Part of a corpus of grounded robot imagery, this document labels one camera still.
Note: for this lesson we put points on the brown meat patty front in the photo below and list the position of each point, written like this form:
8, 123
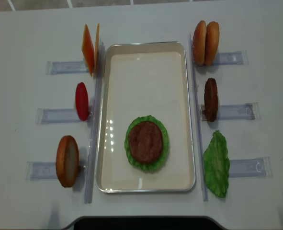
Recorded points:
145, 142

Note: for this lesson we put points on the brown meat patty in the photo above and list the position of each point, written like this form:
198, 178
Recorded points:
210, 100
145, 142

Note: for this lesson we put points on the green lettuce on tray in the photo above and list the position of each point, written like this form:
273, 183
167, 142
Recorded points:
166, 143

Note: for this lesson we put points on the standing red tomato slice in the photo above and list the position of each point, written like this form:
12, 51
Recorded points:
82, 102

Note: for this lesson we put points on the brown meat patty rear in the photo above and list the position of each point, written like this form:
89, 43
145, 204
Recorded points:
210, 100

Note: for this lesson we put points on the orange cheese slice outer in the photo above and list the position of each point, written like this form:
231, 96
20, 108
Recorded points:
88, 50

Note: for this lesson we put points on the orange cheese slice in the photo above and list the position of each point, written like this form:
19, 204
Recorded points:
88, 50
96, 49

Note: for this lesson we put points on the standing green lettuce leaf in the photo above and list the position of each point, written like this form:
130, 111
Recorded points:
217, 165

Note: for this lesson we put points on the orange cheese slice inner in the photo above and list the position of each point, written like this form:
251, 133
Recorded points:
96, 49

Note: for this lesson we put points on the white metal tray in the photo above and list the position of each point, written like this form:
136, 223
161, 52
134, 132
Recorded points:
145, 82

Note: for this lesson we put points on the bun half left rack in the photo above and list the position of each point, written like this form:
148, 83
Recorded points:
67, 161

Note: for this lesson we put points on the bun half rack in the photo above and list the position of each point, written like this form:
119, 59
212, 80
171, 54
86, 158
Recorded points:
211, 43
198, 43
67, 161

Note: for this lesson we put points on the outer bun half right rack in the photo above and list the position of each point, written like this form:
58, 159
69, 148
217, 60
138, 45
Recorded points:
198, 43

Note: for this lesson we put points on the clear pusher track middle left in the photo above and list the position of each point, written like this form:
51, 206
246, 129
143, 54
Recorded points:
55, 116

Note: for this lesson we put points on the clear pusher track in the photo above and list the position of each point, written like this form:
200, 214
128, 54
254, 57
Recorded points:
40, 171
55, 116
231, 58
247, 111
258, 167
68, 67

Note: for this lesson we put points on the clear pusher track top left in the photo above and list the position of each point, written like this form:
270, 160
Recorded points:
68, 67

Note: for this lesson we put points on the clear pusher track middle right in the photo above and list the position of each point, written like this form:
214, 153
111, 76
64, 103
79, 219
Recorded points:
247, 111

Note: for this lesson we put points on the inner bun half right rack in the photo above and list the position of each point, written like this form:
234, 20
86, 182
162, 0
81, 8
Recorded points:
211, 43

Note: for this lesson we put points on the clear pusher track top right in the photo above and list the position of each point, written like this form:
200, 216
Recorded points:
231, 58

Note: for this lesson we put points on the clear pusher track bottom left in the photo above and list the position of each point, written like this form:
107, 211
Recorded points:
40, 171

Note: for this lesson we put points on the clear pusher track bottom right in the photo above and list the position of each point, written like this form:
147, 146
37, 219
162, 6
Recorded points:
258, 167

